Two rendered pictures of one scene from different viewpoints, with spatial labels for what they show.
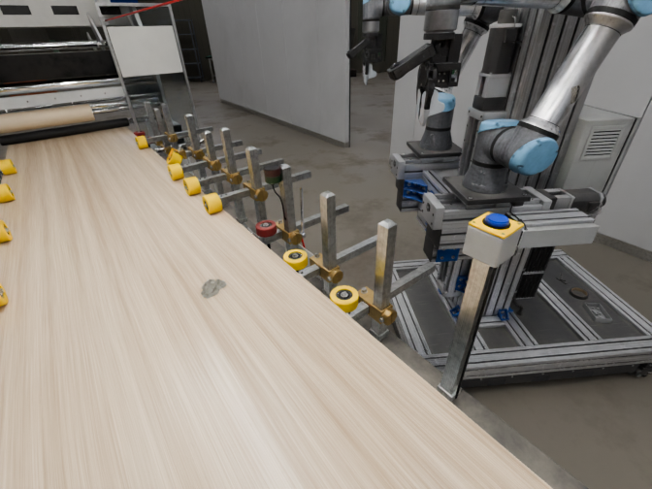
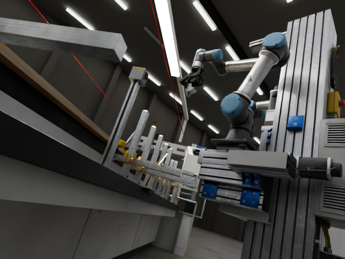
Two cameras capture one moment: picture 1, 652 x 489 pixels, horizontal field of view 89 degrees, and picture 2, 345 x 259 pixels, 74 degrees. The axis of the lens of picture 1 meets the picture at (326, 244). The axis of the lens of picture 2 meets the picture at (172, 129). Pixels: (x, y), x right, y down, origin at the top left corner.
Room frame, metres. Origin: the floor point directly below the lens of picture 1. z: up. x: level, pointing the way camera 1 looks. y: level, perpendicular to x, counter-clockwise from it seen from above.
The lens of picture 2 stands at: (0.04, -1.28, 0.61)
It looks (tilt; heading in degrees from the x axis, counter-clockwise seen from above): 19 degrees up; 50
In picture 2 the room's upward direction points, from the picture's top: 17 degrees clockwise
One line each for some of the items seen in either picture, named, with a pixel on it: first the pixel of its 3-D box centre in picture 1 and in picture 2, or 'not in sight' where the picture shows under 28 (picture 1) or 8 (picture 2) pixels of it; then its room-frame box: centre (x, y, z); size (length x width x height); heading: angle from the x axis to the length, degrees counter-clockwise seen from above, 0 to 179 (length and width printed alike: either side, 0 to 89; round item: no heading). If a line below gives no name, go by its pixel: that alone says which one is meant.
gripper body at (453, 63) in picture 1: (438, 61); (195, 77); (0.92, -0.29, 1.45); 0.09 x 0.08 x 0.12; 93
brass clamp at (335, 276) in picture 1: (325, 268); (141, 168); (0.95, 0.00, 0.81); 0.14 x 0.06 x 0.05; 37
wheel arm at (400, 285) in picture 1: (390, 292); (145, 165); (0.82, -0.20, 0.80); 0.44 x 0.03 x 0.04; 127
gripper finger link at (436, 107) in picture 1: (433, 109); (189, 89); (0.91, -0.29, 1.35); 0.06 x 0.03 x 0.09; 93
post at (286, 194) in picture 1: (289, 223); (152, 163); (1.13, 0.14, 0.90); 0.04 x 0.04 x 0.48; 37
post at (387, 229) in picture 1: (381, 292); (133, 147); (0.73, -0.16, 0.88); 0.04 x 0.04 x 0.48; 37
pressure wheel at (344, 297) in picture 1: (343, 308); (116, 148); (0.70, -0.05, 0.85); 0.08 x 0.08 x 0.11
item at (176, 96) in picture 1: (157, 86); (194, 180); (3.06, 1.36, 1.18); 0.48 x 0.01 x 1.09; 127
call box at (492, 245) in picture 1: (491, 240); (138, 77); (0.53, -0.32, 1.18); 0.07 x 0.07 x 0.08; 37
